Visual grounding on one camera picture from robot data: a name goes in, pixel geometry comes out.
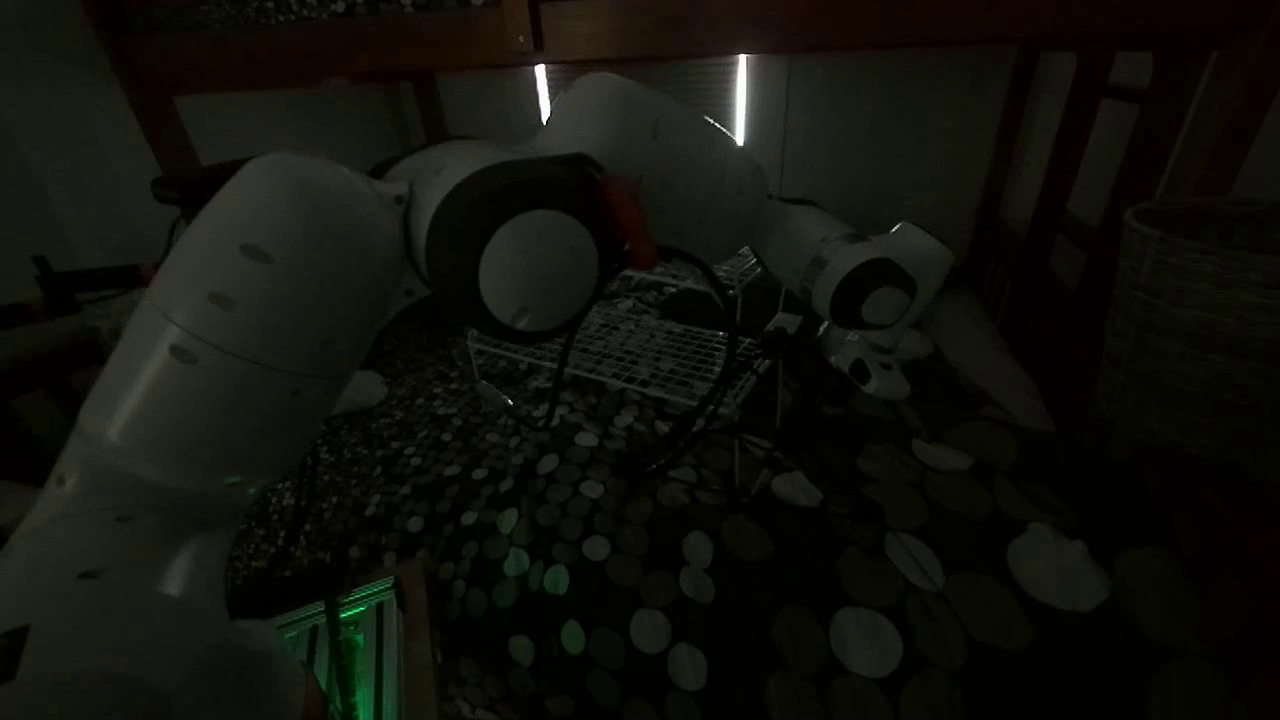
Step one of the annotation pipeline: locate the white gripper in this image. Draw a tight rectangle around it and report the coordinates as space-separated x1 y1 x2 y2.
818 324 931 401

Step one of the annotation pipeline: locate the woven wicker basket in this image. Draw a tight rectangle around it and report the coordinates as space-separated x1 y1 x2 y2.
1096 199 1280 464

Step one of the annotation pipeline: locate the white wire rack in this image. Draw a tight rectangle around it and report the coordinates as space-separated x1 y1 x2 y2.
469 265 730 406

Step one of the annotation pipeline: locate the dark wooden bunk bed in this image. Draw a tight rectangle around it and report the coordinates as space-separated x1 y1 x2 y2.
77 0 1280 402

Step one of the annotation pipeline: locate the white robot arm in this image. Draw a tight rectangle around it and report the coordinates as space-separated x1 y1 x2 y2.
0 70 956 720

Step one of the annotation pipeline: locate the pebble pattern bed cover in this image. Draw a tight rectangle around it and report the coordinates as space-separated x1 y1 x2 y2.
231 321 1280 720

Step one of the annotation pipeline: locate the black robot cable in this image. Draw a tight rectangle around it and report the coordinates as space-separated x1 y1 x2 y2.
536 245 750 473

